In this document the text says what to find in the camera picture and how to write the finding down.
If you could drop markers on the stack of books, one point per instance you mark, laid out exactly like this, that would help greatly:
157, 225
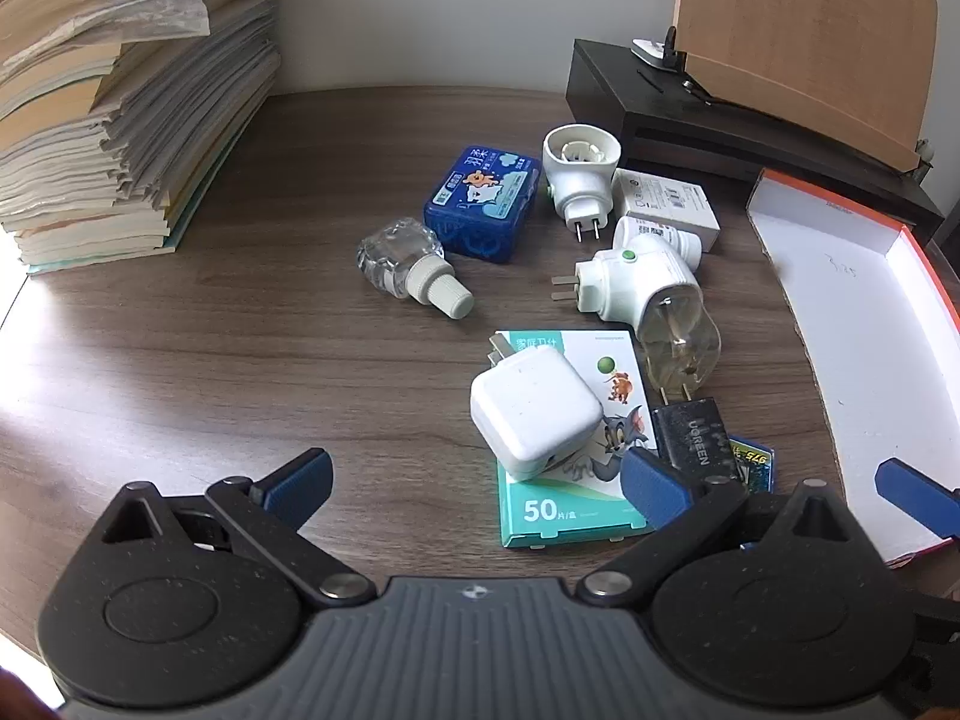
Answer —
112, 127

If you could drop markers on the black charger plug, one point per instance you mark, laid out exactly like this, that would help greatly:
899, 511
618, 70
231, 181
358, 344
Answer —
690, 442

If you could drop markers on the clear plastic bag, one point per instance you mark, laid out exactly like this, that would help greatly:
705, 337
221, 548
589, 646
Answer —
150, 15

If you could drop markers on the clear bottle with white cap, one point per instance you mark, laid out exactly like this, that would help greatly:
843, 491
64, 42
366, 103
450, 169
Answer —
397, 259

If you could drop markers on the playing card box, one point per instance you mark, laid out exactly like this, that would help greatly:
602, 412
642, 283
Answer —
754, 465

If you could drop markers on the thin black pin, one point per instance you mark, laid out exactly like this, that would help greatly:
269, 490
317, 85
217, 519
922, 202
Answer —
649, 80

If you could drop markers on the teal bandage box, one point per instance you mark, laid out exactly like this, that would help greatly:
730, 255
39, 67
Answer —
555, 510

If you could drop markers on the small white carton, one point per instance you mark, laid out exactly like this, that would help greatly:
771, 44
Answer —
667, 199

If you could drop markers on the white plug-in heater with bottle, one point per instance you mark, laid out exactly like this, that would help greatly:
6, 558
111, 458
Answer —
637, 285

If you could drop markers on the white charger plug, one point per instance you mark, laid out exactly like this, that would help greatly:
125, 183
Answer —
532, 412

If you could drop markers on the orange and white cardboard box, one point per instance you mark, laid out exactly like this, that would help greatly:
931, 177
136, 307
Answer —
847, 360

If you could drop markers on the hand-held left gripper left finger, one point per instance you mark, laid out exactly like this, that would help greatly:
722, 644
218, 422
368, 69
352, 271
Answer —
300, 476

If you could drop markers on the wooden book stand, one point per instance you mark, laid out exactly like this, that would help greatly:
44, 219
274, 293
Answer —
802, 30

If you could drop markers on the black monitor riser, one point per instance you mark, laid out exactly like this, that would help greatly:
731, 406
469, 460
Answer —
652, 112

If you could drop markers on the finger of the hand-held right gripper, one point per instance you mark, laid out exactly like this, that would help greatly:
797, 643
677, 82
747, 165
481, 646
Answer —
915, 495

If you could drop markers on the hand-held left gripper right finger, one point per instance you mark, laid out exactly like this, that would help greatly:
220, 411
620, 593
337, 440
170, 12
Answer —
652, 487

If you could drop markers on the white pill bottle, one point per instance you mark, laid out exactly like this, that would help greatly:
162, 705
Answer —
664, 234

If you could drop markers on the blue cartoon-print box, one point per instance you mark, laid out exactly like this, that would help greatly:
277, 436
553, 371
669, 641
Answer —
480, 199

